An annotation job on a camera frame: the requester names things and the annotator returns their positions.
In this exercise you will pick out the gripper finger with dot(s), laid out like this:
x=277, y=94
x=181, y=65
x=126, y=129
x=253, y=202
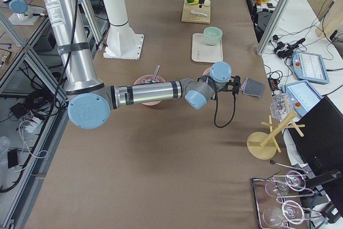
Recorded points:
x=201, y=3

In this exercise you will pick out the white ceramic spoon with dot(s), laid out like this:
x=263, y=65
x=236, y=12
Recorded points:
x=198, y=13

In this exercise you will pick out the small pink bowl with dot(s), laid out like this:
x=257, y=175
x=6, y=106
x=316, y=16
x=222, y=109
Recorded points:
x=207, y=72

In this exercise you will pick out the mint green bowl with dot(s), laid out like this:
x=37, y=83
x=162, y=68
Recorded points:
x=212, y=35

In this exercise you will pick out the large pink ribbed bowl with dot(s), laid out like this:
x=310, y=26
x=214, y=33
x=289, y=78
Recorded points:
x=146, y=79

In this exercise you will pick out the white onion piece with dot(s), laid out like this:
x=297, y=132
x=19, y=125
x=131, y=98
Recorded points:
x=207, y=2

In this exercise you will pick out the grey folded cloth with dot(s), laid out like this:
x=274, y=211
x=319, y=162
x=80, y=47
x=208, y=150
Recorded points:
x=253, y=88

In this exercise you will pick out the bamboo cutting board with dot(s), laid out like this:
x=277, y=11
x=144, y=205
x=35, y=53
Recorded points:
x=187, y=17

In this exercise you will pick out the white rectangular tray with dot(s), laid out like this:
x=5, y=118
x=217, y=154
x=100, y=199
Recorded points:
x=204, y=53

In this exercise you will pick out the wooden cup tree stand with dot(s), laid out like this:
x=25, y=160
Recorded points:
x=264, y=146

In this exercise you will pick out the blue teach pendant near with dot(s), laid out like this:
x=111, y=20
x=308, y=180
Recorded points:
x=303, y=96

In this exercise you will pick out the blue teach pendant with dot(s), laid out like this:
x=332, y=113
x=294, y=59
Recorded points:
x=303, y=96
x=309, y=66

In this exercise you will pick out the blue teach pendant far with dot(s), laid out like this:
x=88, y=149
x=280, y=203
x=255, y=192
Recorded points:
x=309, y=66

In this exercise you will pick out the metal ice scoop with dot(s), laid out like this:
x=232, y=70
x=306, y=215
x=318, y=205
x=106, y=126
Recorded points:
x=155, y=74

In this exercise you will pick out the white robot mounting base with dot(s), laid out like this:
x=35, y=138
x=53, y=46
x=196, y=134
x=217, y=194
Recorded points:
x=122, y=41

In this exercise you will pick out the black monitor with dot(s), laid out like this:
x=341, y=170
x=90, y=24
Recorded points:
x=321, y=145

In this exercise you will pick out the wine glass upper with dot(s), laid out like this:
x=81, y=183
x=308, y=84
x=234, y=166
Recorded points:
x=281, y=185

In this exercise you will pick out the wine glass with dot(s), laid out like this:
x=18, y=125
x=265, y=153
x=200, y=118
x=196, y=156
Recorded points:
x=289, y=213
x=281, y=185

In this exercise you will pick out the wine glass lower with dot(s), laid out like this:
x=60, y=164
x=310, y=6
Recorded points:
x=289, y=213

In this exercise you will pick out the aluminium frame post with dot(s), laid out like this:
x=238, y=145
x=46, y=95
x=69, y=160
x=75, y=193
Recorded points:
x=281, y=6

